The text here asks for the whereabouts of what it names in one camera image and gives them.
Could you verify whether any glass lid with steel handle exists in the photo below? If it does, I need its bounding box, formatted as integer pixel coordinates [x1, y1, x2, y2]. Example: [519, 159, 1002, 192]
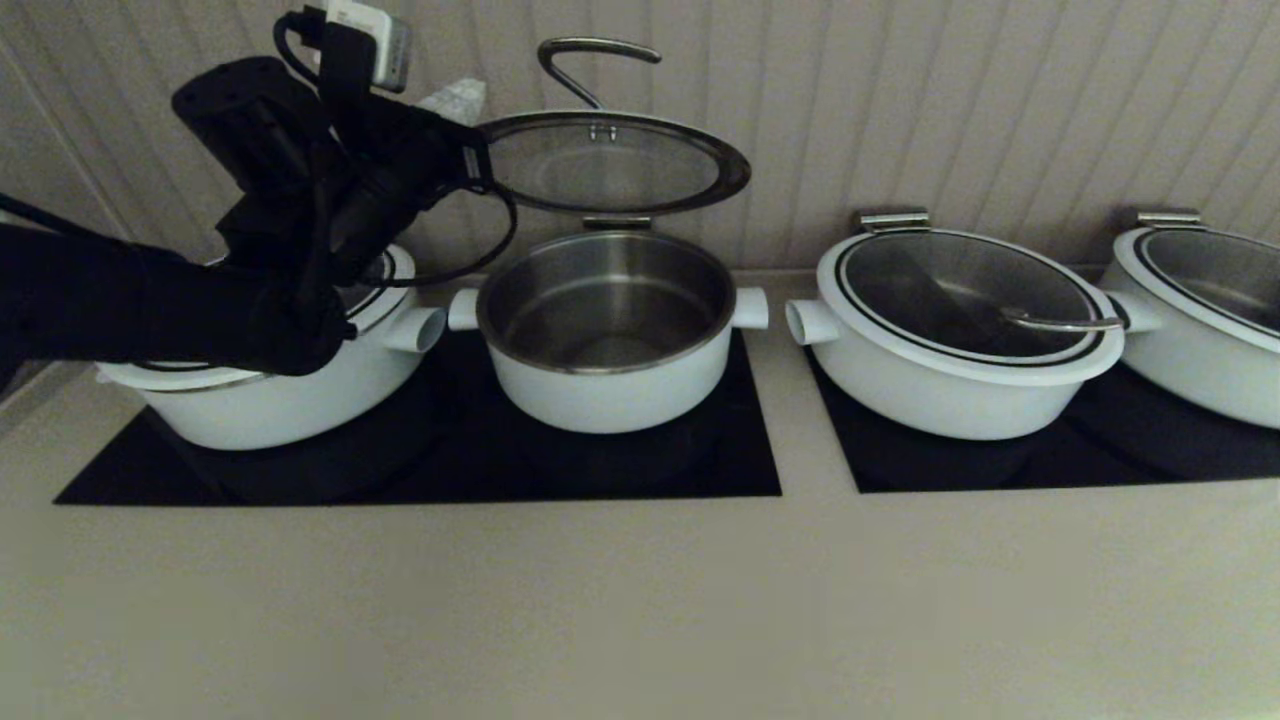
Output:
[474, 36, 754, 217]

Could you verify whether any white pot with steel rim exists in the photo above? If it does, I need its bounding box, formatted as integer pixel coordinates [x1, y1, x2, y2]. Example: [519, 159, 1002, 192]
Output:
[446, 228, 771, 435]

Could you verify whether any black left induction plate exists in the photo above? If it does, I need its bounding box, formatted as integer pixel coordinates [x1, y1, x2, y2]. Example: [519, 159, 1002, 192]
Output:
[53, 330, 783, 506]

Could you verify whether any black induction plate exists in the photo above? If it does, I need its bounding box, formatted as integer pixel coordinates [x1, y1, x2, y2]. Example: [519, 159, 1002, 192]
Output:
[805, 345, 1280, 495]
[53, 330, 783, 506]

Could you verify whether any black right induction plate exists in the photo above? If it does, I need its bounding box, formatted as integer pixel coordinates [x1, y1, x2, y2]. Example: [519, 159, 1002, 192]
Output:
[805, 345, 1280, 495]

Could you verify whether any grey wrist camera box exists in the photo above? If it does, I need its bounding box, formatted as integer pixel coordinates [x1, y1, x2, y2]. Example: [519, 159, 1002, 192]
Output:
[323, 0, 414, 94]

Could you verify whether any black cable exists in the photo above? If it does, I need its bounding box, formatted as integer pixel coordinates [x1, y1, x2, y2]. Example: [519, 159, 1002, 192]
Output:
[272, 8, 521, 291]

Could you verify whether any white pot with tube handle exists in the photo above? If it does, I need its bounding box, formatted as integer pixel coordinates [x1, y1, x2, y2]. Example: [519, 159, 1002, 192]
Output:
[95, 243, 449, 452]
[1100, 225, 1280, 431]
[785, 230, 1167, 442]

